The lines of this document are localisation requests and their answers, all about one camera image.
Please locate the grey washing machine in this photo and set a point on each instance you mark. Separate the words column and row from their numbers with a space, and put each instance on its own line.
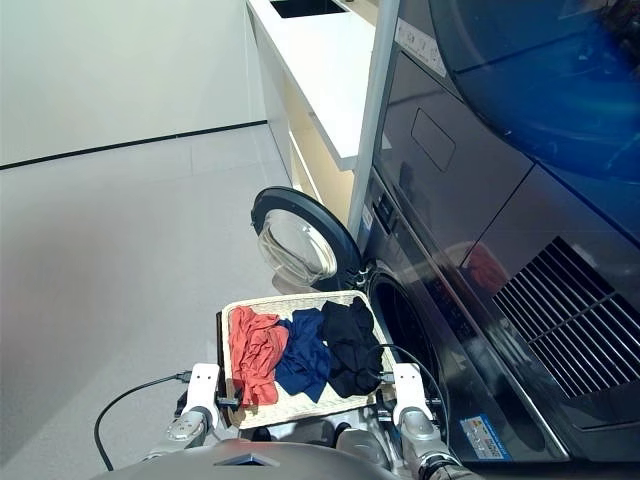
column 450, row 210

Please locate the dark round dryer door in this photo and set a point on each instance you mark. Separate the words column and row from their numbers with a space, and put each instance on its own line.
column 540, row 75

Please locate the white cabinet counter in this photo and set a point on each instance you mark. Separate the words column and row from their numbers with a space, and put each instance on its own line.
column 320, row 65

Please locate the blue cloth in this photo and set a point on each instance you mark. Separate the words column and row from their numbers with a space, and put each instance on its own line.
column 302, row 355

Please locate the colourful energy label sticker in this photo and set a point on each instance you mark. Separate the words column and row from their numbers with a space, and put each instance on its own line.
column 484, row 439

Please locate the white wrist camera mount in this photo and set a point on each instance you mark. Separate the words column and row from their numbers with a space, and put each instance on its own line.
column 205, row 385
column 410, row 385

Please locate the white label strip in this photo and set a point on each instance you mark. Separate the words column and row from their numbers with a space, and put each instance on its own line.
column 419, row 46

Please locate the black sink basin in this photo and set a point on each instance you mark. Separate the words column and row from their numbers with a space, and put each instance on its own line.
column 305, row 7

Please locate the black cloth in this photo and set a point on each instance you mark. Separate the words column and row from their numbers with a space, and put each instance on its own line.
column 350, row 350

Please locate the silver robot body and legs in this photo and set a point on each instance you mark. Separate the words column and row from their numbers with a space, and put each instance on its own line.
column 200, row 465

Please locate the black vent grille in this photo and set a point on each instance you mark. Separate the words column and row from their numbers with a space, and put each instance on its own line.
column 565, row 320

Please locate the white vertical side panel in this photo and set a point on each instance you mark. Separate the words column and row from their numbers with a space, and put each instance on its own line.
column 375, row 100

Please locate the round washing machine door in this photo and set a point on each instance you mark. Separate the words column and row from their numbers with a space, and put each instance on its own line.
column 295, row 245

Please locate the pale woven basket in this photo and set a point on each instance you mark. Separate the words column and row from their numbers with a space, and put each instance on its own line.
column 300, row 411

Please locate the orange cloth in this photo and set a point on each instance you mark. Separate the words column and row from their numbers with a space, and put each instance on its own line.
column 255, row 350

